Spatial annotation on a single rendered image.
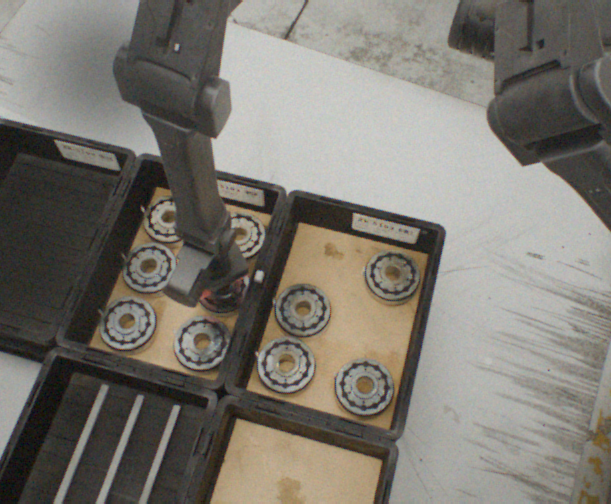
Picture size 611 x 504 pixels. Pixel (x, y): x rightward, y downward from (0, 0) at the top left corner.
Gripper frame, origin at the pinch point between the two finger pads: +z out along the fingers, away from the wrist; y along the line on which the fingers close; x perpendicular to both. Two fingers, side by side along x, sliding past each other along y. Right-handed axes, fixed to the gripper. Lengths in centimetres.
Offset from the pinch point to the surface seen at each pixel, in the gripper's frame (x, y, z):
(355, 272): -8.3, 23.8, 4.9
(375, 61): 90, 93, 93
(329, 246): -1.1, 22.0, 5.1
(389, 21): 104, 108, 94
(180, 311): 0.2, -9.0, 3.9
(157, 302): 3.8, -12.1, 3.9
